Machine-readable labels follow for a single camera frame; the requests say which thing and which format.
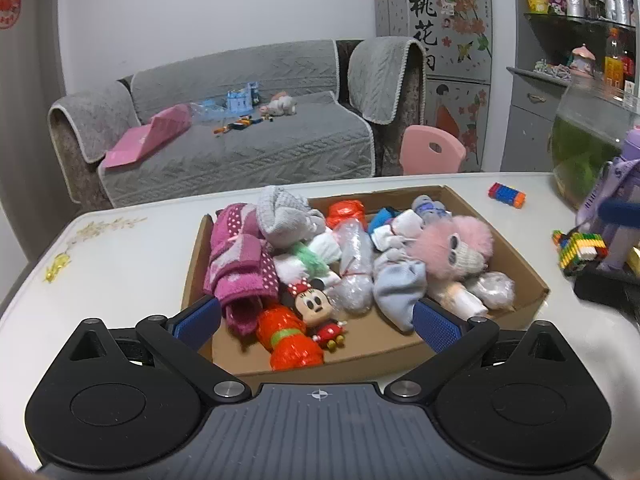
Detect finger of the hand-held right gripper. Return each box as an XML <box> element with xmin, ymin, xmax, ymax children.
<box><xmin>599</xmin><ymin>199</ymin><xmax>640</xmax><ymax>228</ymax></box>
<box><xmin>572</xmin><ymin>260</ymin><xmax>640</xmax><ymax>326</ymax></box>

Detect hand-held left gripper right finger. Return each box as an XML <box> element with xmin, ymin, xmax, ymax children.
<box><xmin>383</xmin><ymin>296</ymin><xmax>577</xmax><ymax>404</ymax></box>

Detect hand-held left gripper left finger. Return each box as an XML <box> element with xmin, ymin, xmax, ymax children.
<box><xmin>64</xmin><ymin>293</ymin><xmax>250</xmax><ymax>404</ymax></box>

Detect cardboard box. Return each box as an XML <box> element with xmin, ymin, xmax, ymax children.
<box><xmin>180</xmin><ymin>185</ymin><xmax>551</xmax><ymax>377</ymax></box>

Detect pink furry doll with goggles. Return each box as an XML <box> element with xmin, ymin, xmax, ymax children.
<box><xmin>406</xmin><ymin>215</ymin><xmax>495</xmax><ymax>282</ymax></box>

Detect white cloth roll black tie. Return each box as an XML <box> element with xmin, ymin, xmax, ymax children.
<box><xmin>372</xmin><ymin>209</ymin><xmax>426</xmax><ymax>251</ymax></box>

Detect clear bubble wrap bundle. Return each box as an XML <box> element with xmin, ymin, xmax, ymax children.
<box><xmin>331</xmin><ymin>217</ymin><xmax>377</xmax><ymax>315</ymax></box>

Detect cartoon mouse figure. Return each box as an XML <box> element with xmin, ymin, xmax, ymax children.
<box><xmin>286</xmin><ymin>280</ymin><xmax>349</xmax><ymax>352</ymax></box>

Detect grey sock bundle purple pattern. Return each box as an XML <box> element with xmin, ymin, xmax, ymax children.
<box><xmin>411</xmin><ymin>195</ymin><xmax>455</xmax><ymax>222</ymax></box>

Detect blue knit sock bundle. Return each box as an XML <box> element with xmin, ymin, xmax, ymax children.
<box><xmin>370</xmin><ymin>206</ymin><xmax>401</xmax><ymax>235</ymax></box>

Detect grey ribbed sock bundle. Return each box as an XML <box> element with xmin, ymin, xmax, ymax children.
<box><xmin>256</xmin><ymin>185</ymin><xmax>327</xmax><ymax>250</ymax></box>

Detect white desktop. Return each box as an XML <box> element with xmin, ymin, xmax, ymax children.
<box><xmin>0</xmin><ymin>170</ymin><xmax>640</xmax><ymax>411</ymax></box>

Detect green yellow black block toy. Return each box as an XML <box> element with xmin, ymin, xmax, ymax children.
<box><xmin>551</xmin><ymin>229</ymin><xmax>610</xmax><ymax>277</ymax></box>

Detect pale grey sock bundle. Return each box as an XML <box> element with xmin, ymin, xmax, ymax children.
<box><xmin>372</xmin><ymin>250</ymin><xmax>429</xmax><ymax>334</ymax></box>

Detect purple water bottle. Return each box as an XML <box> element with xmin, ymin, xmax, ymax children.
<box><xmin>575</xmin><ymin>127</ymin><xmax>640</xmax><ymax>273</ymax></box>

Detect small clear plastic bundle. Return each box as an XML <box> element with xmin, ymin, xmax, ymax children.
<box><xmin>464</xmin><ymin>271</ymin><xmax>517</xmax><ymax>309</ymax></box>

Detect maroon sock bundle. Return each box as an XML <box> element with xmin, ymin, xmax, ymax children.
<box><xmin>204</xmin><ymin>202</ymin><xmax>281</xmax><ymax>337</ymax></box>

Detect glass fish tank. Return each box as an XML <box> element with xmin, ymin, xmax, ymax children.
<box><xmin>547</xmin><ymin>80</ymin><xmax>640</xmax><ymax>211</ymax></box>

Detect red blue orange block toy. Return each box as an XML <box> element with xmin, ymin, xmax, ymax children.
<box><xmin>487</xmin><ymin>181</ymin><xmax>527</xmax><ymax>209</ymax></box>

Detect white and green bundle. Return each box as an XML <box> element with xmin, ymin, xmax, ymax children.
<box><xmin>274</xmin><ymin>237</ymin><xmax>342</xmax><ymax>287</ymax></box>

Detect grey shelf cabinet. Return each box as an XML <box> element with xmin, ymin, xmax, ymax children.
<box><xmin>500</xmin><ymin>0</ymin><xmax>640</xmax><ymax>176</ymax></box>

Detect orange drink bottle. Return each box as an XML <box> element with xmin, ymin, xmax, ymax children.
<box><xmin>604</xmin><ymin>27</ymin><xmax>623</xmax><ymax>86</ymax></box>

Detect pink toy house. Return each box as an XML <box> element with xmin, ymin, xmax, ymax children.
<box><xmin>570</xmin><ymin>45</ymin><xmax>596</xmax><ymax>78</ymax></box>

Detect grey sofa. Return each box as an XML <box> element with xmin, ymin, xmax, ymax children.
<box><xmin>48</xmin><ymin>37</ymin><xmax>427</xmax><ymax>208</ymax></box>

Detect pink plastic chair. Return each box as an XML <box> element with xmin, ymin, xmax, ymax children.
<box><xmin>400</xmin><ymin>125</ymin><xmax>467</xmax><ymax>176</ymax></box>

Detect pink wedge cushion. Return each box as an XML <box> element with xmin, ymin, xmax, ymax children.
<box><xmin>101</xmin><ymin>104</ymin><xmax>193</xmax><ymax>168</ymax></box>

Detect scattered small colourful toys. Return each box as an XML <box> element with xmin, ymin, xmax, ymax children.
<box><xmin>214</xmin><ymin>116</ymin><xmax>276</xmax><ymax>136</ymax></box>

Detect clear plastic bag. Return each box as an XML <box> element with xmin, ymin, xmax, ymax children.
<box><xmin>189</xmin><ymin>100</ymin><xmax>231</xmax><ymax>122</ymax></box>

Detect blue toy castle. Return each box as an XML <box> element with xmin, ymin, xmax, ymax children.
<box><xmin>226</xmin><ymin>85</ymin><xmax>262</xmax><ymax>113</ymax></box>

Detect fridge with flower decals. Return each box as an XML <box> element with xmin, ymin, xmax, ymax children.
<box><xmin>374</xmin><ymin>0</ymin><xmax>496</xmax><ymax>171</ymax></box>

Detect white plush toy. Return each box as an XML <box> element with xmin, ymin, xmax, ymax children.
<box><xmin>259</xmin><ymin>91</ymin><xmax>297</xmax><ymax>117</ymax></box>

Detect grey door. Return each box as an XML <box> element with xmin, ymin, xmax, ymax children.
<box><xmin>0</xmin><ymin>0</ymin><xmax>66</xmax><ymax>271</ymax></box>

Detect red round door decoration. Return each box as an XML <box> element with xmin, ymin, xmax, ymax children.
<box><xmin>0</xmin><ymin>0</ymin><xmax>22</xmax><ymax>31</ymax></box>

